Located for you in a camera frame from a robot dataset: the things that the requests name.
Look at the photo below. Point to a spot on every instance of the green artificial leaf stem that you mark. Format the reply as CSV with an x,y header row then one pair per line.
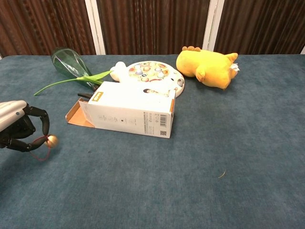
x,y
71,81

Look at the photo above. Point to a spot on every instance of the yellow plush dinosaur toy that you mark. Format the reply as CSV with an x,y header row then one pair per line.
x,y
207,69

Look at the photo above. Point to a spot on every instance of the white cardboard product box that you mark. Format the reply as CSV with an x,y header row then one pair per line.
x,y
128,112

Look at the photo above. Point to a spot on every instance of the small black stick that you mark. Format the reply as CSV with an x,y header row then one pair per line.
x,y
84,95

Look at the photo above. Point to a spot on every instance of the green glass vase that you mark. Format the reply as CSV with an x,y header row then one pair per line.
x,y
68,64

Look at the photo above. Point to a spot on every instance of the white round fishing toy board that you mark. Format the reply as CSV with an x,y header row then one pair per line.
x,y
147,71

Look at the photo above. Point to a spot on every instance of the small curved straw fragment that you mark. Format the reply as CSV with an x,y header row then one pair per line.
x,y
222,174

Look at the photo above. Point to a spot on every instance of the white partition frame post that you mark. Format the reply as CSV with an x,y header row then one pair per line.
x,y
213,23
95,26

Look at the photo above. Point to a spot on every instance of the left robot hand black silver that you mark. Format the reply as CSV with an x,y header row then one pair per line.
x,y
16,124

